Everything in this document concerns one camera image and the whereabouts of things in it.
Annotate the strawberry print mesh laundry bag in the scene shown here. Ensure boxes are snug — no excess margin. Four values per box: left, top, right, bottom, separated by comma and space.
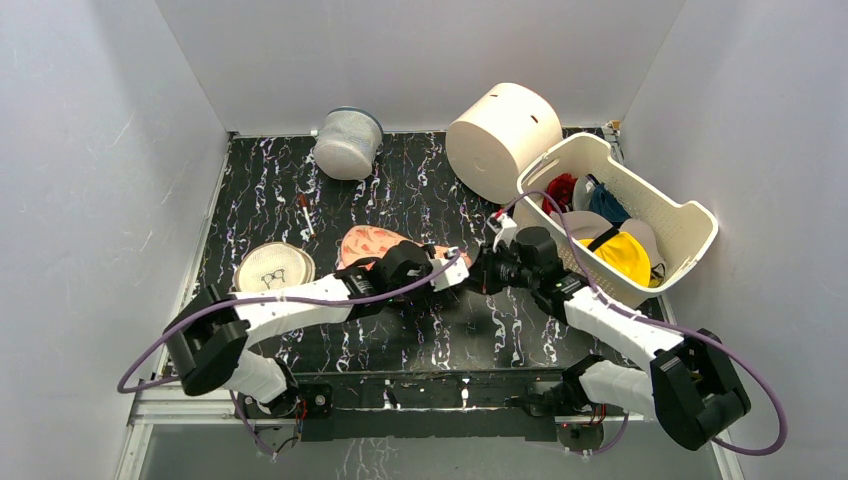
335, 225, 473, 273

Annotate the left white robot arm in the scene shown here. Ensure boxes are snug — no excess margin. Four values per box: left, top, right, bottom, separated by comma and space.
165, 241, 435, 416

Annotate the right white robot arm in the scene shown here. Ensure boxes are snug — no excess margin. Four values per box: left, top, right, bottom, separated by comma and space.
466, 227, 751, 450

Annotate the yellow bra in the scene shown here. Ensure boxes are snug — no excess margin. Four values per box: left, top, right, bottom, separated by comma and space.
579, 230, 666, 288

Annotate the cream perforated laundry basket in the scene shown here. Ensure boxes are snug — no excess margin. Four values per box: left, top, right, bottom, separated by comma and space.
514, 133, 719, 307

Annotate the red garment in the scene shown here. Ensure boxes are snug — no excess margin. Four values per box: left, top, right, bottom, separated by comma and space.
542, 173, 577, 214

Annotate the small white red pen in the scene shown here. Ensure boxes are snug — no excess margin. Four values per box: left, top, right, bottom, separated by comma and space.
298, 194, 316, 238

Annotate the cream round tub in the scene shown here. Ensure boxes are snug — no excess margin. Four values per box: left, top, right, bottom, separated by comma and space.
445, 82, 563, 204

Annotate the blue garment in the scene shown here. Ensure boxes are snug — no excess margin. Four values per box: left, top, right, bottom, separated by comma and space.
587, 174, 632, 227

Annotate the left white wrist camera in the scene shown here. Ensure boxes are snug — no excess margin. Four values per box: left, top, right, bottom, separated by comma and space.
430, 247, 469, 292

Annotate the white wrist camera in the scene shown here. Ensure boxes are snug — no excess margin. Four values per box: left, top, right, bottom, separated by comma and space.
486, 210, 518, 252
430, 247, 469, 292

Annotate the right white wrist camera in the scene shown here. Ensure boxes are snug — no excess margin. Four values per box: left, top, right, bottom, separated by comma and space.
486, 210, 518, 252

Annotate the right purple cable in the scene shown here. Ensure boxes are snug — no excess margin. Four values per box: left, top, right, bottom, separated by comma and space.
493, 190, 789, 458

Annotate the purple cable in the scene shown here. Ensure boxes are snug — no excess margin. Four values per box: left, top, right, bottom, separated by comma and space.
493, 190, 789, 458
117, 250, 462, 395

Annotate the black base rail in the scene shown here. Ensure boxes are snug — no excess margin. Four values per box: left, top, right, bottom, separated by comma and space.
251, 367, 637, 444

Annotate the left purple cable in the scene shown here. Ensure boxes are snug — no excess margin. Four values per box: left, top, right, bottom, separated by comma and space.
117, 250, 462, 395

